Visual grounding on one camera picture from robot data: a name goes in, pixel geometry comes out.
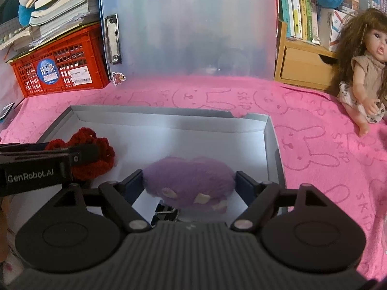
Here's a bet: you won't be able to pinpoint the blue plush toy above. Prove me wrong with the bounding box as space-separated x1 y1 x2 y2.
15 0 46 27

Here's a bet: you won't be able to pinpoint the white paper sheets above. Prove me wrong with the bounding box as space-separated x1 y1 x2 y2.
0 48 26 109

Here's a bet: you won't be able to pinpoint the red plastic crate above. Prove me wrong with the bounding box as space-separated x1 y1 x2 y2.
9 23 111 98

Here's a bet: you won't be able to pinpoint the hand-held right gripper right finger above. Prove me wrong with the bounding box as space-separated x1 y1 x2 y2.
230 171 327 233

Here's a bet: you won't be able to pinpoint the red crochet scrunchie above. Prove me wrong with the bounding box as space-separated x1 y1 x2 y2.
45 128 116 182

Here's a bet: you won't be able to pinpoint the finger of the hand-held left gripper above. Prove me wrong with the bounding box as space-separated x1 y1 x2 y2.
0 143 100 170

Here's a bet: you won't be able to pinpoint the row of shelved books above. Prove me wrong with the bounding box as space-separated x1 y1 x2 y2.
101 0 387 43

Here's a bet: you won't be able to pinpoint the stack of loose books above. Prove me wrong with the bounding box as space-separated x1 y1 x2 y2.
0 0 102 53

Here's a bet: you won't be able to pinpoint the white printed carton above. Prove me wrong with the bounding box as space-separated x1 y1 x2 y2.
319 7 354 52

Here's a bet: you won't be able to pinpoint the purple fuzzy hair clip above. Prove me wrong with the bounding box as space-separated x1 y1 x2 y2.
143 156 236 213

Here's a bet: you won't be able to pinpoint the white cardboard box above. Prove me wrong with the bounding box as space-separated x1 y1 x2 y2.
9 106 286 230

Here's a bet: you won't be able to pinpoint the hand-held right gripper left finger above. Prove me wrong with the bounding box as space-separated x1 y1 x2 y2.
51 169 152 233

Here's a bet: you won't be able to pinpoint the grey grid board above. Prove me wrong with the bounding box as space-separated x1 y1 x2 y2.
0 18 31 41

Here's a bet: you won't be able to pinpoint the black binder clip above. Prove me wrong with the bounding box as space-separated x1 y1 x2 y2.
150 204 179 227

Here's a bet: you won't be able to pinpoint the wooden desk drawer organizer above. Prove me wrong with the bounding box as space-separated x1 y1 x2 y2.
274 20 342 91

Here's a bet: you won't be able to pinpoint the pink rabbit print towel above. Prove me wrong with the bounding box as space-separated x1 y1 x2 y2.
0 75 387 281

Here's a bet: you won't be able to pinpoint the translucent clipboard folder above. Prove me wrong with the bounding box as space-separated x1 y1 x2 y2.
99 0 279 82

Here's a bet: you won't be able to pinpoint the small black device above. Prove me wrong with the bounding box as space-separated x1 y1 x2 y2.
0 102 15 119

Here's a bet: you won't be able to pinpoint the brown-haired doll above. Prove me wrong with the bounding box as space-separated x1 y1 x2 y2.
328 7 387 138

